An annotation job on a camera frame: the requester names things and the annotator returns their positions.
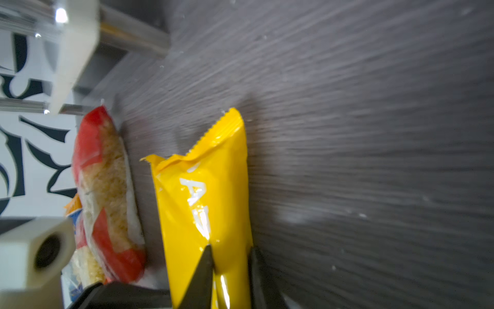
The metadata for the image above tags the red macaroni bag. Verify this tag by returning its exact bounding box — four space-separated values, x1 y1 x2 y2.
72 106 146 283

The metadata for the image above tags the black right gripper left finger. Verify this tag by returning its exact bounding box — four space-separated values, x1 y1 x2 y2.
179 245 214 309

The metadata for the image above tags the blue-bottom pasta bag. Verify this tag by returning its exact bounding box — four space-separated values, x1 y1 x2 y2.
62 194 106 302

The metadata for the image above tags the white two-tier shelf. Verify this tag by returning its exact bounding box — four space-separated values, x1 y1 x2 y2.
1 1 171 115

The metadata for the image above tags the yellow spaghetti bag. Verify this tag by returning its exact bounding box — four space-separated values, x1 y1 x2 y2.
146 108 253 308

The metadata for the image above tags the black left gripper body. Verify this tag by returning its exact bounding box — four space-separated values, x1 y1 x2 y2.
69 282 172 309

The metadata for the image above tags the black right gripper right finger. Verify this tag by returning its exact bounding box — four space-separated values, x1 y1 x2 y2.
249 247 289 309

